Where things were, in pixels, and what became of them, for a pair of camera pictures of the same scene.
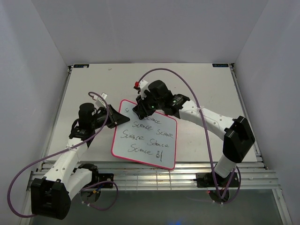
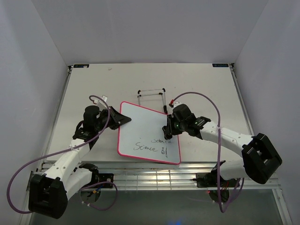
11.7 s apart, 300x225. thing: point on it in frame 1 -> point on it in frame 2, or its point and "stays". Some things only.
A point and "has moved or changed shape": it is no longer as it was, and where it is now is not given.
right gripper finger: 145,110 -> 168,132
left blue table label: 81,65 stays
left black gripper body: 100,119 stays
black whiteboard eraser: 141,113 -> 167,131
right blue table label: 220,65 stays
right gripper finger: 139,108 -> 170,123
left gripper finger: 117,117 stays
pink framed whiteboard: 152,140 has moved or changed shape
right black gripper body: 148,100 -> 179,127
